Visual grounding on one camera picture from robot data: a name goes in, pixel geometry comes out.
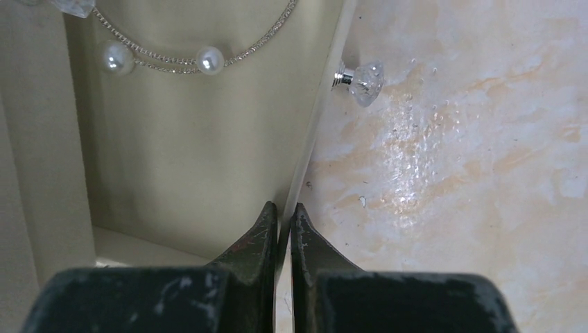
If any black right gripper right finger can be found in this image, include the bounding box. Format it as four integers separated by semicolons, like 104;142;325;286
290;204;517;332

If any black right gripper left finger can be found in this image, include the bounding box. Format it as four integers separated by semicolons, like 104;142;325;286
22;202;278;332

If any crystal stud earring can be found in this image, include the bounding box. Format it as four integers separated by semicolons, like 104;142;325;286
331;60;385;108

